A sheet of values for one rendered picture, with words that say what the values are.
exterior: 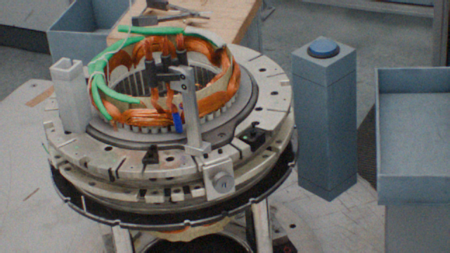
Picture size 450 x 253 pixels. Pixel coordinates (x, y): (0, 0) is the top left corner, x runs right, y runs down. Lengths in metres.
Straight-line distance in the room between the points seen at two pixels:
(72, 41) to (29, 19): 2.26
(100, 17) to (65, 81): 0.53
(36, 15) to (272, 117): 2.63
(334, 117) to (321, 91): 0.05
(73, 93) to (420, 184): 0.42
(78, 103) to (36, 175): 0.54
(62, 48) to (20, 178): 0.28
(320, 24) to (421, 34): 0.41
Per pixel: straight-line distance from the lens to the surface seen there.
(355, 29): 3.65
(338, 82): 1.34
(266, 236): 1.17
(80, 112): 1.09
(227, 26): 1.37
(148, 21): 1.36
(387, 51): 3.48
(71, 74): 1.06
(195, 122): 1.00
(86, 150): 1.07
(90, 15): 1.58
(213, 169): 1.01
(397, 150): 1.14
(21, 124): 1.76
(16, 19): 3.72
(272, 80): 1.16
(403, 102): 1.23
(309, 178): 1.45
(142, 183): 1.04
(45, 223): 1.49
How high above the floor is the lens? 1.68
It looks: 33 degrees down
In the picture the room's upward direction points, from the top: 6 degrees counter-clockwise
